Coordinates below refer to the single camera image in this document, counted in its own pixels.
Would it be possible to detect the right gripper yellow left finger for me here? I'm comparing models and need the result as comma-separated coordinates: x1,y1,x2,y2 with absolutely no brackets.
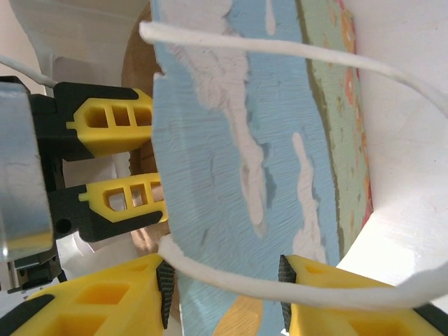
0,253,176,336

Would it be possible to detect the floral paper gift bag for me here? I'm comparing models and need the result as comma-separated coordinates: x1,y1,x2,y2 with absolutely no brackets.
10,0,448,336

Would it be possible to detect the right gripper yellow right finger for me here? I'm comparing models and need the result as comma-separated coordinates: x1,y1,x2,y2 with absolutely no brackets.
278,254,448,336

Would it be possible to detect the thin white cable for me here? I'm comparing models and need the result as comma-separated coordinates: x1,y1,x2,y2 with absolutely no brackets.
0,54,59,88

